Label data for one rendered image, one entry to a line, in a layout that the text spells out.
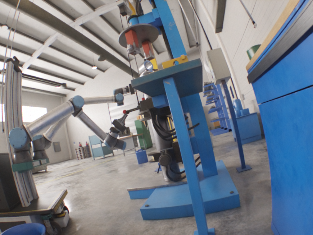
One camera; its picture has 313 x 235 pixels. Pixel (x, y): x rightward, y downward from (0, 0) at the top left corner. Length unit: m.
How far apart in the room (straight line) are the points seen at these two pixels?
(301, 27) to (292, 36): 0.05
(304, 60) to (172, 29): 1.85
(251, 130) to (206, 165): 2.22
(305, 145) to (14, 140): 1.52
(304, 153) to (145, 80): 0.81
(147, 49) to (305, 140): 2.17
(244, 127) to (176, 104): 3.04
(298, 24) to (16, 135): 1.47
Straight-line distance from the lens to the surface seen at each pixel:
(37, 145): 1.91
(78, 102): 1.44
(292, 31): 0.45
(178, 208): 1.38
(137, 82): 0.93
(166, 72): 0.89
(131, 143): 7.85
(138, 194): 2.03
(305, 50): 0.45
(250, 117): 3.85
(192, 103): 1.79
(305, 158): 0.58
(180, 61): 0.96
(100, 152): 9.68
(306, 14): 0.40
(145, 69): 2.04
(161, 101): 1.25
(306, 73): 0.47
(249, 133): 3.86
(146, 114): 1.75
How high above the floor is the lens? 0.73
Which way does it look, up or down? 6 degrees up
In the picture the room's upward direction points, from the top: 14 degrees counter-clockwise
